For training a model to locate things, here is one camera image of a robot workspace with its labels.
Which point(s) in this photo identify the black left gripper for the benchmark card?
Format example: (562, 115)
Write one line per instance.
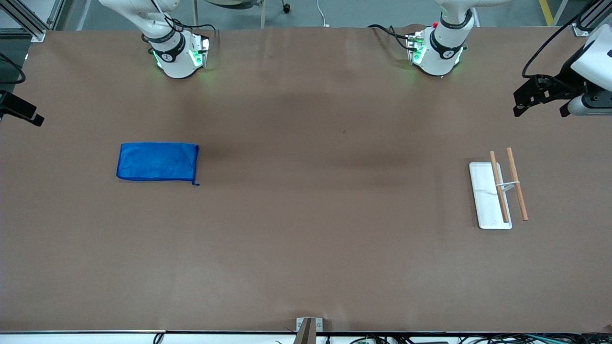
(562, 82)

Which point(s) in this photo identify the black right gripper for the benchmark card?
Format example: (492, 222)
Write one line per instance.
(14, 106)

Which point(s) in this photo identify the blue cloth towel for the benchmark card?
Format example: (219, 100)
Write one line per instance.
(158, 162)

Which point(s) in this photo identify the white rack with wooden bars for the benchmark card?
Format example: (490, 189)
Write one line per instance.
(485, 200)

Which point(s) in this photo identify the chair base with caster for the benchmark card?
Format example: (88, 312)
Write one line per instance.
(262, 16)

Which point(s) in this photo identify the aluminium frame profile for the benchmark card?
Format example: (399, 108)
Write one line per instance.
(36, 35)
(581, 31)

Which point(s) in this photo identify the grey metal bracket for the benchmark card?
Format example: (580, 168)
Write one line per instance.
(319, 325)

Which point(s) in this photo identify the brown camera mount post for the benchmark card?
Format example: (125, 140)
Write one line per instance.
(306, 334)

